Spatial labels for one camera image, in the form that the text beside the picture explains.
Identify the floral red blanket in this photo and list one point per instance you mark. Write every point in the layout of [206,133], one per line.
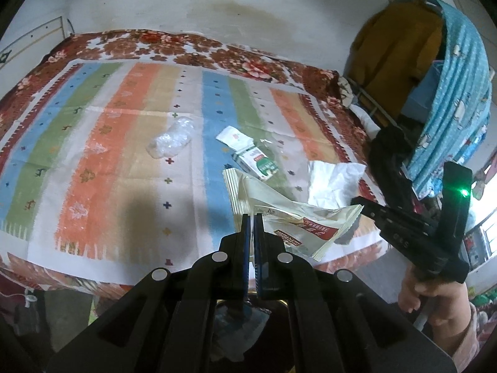
[240,56]

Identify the person's right forearm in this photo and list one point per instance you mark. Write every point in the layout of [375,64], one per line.
[462,342]

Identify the green and white carton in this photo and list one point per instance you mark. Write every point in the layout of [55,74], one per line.
[259,163]

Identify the white pillow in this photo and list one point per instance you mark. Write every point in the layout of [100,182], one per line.
[365,116]

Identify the black cloth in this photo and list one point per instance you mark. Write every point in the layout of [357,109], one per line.
[388,155]

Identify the white paper packet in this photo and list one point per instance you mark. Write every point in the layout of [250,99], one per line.
[233,138]

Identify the metal bed rail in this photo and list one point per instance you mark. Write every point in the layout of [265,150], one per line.
[369,101]

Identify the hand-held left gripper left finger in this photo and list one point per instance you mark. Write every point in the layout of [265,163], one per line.
[245,258]

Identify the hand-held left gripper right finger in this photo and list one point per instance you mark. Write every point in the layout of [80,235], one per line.
[259,258]

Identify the crumpled clear plastic bottle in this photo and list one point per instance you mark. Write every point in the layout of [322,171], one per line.
[172,140]

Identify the yellow hanging garment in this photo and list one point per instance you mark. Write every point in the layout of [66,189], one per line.
[400,54]

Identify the beige snack wrapper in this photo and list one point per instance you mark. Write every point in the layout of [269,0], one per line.
[295,221]

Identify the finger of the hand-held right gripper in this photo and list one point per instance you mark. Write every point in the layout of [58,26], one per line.
[407,241]
[396,211]

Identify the white headboard panel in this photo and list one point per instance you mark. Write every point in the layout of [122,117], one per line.
[31,40]

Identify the light blue box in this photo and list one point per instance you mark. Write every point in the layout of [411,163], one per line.
[427,89]

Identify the white crumpled plastic bag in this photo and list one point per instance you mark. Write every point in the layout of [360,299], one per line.
[334,182]

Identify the blue printed cloth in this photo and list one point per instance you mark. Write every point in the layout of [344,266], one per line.
[454,85]

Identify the striped colourful mat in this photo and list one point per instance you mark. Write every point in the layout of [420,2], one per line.
[116,155]

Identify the person's right hand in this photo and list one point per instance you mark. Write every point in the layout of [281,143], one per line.
[435,303]

